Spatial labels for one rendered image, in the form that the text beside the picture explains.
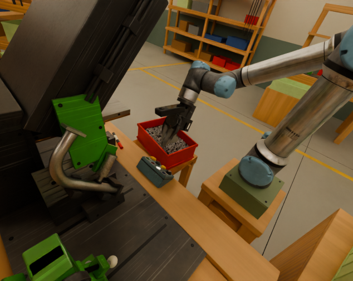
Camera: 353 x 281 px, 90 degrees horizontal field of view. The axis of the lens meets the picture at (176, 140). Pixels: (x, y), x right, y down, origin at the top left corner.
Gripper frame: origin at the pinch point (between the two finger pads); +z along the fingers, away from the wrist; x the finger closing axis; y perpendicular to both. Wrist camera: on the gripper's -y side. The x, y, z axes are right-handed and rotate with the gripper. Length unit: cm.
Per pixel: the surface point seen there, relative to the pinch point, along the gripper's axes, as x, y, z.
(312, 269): -58, 48, 19
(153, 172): -2.1, -0.1, 12.5
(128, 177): 3.5, -6.7, 18.9
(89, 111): -1.3, -31.1, -5.1
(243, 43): 273, 350, -231
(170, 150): 13.1, 18.5, 6.6
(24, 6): 251, -57, -46
